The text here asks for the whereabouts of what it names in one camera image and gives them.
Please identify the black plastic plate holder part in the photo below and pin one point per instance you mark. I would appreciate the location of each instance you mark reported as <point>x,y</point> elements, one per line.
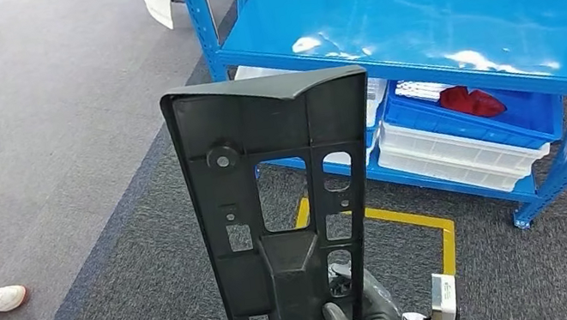
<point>207,119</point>

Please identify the blue plastic bin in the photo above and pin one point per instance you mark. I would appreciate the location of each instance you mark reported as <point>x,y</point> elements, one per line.
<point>529,112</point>

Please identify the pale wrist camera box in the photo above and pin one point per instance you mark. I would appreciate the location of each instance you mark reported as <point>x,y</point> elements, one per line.
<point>444,293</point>

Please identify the red plastic part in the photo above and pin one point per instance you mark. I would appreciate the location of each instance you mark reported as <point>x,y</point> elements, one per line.
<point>473,103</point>

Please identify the white ribbed part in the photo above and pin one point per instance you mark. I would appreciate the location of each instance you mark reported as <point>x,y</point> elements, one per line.
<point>422,90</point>

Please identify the blue metal shelf rack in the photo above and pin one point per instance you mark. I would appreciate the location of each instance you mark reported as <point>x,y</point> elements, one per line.
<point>410,22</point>

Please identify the white plastic bin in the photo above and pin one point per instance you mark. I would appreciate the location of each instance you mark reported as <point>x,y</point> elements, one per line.
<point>435,173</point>
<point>465,142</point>

